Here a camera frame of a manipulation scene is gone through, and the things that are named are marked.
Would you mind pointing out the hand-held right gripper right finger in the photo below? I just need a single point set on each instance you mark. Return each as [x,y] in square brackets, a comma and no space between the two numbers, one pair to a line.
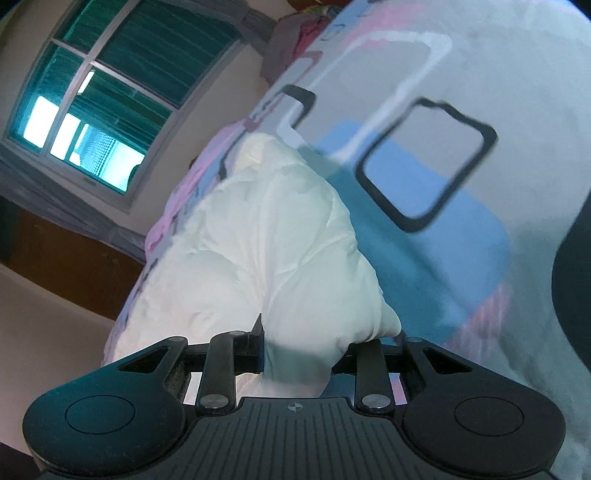
[369,364]

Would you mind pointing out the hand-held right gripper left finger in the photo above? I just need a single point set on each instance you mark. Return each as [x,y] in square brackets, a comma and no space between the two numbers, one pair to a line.
[261,353]

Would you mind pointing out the white puffer jacket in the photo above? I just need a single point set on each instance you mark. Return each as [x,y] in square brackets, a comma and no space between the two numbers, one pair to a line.
[258,249]

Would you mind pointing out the pile of folded clothes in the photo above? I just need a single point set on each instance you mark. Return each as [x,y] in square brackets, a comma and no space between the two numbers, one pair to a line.
[300,32]

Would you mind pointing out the pink floral blanket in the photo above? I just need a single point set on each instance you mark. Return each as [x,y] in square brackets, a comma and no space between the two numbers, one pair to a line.
[203,157]

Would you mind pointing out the brown wooden door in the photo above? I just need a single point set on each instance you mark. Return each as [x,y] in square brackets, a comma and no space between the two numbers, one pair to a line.
[69,267]

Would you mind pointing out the dark cloth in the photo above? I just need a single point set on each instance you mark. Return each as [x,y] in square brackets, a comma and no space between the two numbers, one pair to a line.
[575,295]

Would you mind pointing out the grey curtain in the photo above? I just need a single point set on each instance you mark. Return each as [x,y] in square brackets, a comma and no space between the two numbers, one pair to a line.
[69,207]
[258,27]

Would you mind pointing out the patterned bed sheet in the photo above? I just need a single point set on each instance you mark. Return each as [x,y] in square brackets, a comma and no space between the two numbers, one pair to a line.
[508,92]

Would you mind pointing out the sliding glass window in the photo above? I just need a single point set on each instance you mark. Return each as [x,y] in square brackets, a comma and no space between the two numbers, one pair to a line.
[115,78]

